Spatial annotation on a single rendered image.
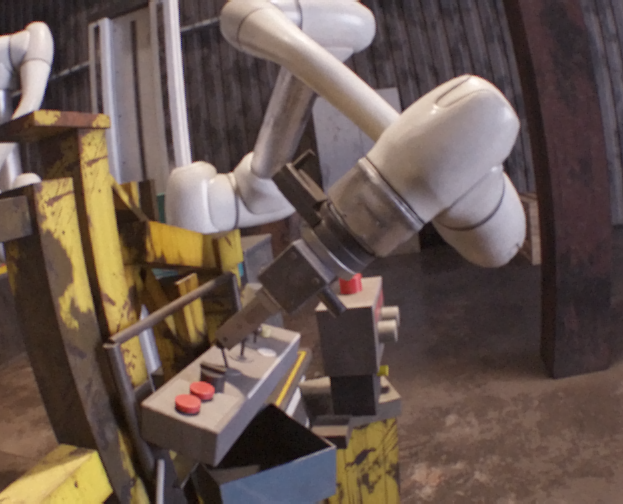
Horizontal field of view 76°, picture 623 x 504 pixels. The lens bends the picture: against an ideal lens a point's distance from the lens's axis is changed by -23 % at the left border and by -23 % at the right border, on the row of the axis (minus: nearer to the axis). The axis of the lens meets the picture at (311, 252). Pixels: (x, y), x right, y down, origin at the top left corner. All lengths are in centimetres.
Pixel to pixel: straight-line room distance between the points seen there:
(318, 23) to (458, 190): 56
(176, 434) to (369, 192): 29
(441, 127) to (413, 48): 582
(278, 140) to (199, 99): 558
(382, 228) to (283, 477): 33
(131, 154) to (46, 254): 124
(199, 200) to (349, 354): 65
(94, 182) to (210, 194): 83
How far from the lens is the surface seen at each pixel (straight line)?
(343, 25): 97
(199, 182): 131
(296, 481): 64
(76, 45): 822
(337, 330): 81
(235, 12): 90
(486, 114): 47
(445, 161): 45
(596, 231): 223
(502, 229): 57
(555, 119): 215
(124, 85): 171
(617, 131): 679
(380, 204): 46
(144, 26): 172
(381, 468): 101
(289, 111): 112
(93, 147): 52
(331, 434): 80
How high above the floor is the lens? 107
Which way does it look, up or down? 9 degrees down
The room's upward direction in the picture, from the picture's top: 8 degrees counter-clockwise
